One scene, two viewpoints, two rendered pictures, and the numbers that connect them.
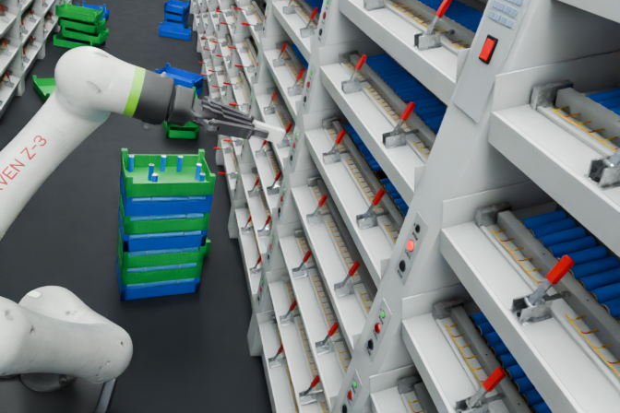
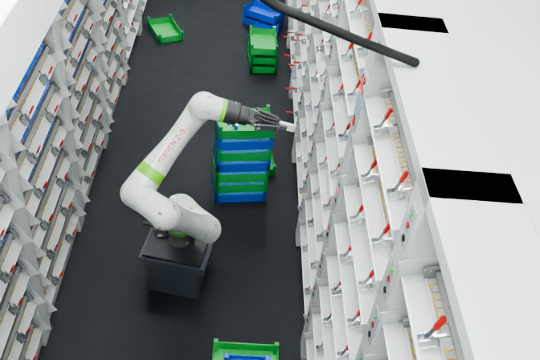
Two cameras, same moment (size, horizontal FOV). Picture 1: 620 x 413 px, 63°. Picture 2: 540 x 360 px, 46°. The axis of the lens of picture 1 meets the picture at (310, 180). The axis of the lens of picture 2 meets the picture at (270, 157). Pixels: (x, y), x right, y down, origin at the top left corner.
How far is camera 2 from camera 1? 1.55 m
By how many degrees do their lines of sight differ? 17
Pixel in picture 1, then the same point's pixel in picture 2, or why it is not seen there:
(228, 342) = (282, 235)
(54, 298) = (183, 200)
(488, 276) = (350, 207)
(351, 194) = (333, 157)
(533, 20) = (362, 116)
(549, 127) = (367, 155)
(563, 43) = not seen: hidden behind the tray
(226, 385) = (277, 261)
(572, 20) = not seen: hidden behind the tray
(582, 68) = not seen: hidden behind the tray
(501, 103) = (356, 142)
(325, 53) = (330, 69)
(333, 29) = (335, 57)
